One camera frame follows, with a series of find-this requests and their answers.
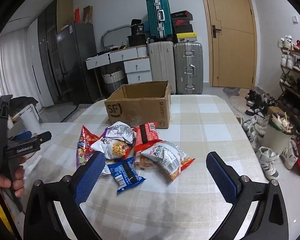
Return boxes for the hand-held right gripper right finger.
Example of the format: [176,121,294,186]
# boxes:
[206,151,289,240]

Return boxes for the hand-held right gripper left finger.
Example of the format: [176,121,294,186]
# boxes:
[24,151,106,240]

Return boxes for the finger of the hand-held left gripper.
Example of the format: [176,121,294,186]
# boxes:
[32,131,52,145]

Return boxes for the purple red snack bag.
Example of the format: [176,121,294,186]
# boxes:
[76,125,102,169]

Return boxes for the blue cookie packet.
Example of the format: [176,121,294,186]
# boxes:
[107,157,146,195]

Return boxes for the white purple noodle snack bag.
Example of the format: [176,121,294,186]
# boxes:
[91,121,136,160]

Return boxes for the white red noodle snack bag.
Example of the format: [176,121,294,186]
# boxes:
[139,141,196,186]

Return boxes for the red cookie packet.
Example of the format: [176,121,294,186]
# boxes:
[132,122,163,153]

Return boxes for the brown cardboard box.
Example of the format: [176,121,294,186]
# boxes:
[104,81,172,129]

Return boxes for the person's left hand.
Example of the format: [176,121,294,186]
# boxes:
[0,166,25,190]

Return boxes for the white plastic stool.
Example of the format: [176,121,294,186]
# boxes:
[17,105,42,137]

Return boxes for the black white patterned rug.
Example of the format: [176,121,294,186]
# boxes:
[65,102,98,123]

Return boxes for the white trash bin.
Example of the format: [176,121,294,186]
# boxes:
[261,114,294,155]

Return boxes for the white curtain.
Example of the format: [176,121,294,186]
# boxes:
[0,34,40,100]

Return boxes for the scattered pile of shoes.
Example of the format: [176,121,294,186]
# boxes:
[236,89,300,180]

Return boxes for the irregular grey door mat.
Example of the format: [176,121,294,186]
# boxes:
[222,86,253,115]

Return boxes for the grey refrigerator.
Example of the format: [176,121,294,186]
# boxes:
[56,22,103,105]

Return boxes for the dark tall cabinet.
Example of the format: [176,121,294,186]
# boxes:
[37,0,77,105]

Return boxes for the woven laundry basket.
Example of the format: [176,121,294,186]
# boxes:
[101,67,125,93]

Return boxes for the wooden shoe rack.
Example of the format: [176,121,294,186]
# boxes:
[277,36,300,130]

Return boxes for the silver suitcase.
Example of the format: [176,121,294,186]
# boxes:
[174,42,204,95]

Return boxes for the white drawer cabinet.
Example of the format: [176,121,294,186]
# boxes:
[86,44,153,85]

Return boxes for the wooden door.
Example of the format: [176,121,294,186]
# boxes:
[199,0,258,89]

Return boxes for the oval mirror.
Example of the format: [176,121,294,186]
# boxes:
[101,25,133,53]

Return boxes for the tall cardboard sheet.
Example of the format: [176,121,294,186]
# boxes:
[56,0,74,33]

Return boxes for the beige suitcase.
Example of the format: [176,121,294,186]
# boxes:
[148,41,177,94]

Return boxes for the small cardboard piece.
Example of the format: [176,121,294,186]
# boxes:
[83,5,93,24]

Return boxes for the rows of assorted sneakers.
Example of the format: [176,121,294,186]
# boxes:
[277,35,300,123]

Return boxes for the black storage bag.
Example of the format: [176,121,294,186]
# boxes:
[127,35,148,47]

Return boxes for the black box white label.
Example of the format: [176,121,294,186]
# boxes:
[130,19,146,37]

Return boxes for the yellow black shoe box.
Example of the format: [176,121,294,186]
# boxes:
[176,32,198,43]

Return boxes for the red black shoe box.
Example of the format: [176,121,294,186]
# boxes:
[172,17,191,26]

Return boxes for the teal suitcase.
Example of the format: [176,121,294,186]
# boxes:
[146,0,174,40]

